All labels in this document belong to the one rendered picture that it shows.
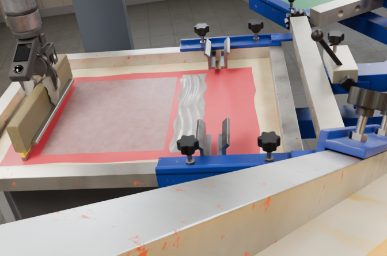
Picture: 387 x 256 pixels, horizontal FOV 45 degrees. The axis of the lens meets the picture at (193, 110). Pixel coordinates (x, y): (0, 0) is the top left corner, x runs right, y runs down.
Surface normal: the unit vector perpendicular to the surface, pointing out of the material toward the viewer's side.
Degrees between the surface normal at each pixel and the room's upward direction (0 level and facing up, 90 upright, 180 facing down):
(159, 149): 0
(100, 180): 90
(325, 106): 0
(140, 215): 32
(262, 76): 0
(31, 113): 90
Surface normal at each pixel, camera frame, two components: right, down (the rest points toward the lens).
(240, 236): 0.83, 0.24
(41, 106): 0.99, -0.04
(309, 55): -0.10, -0.83
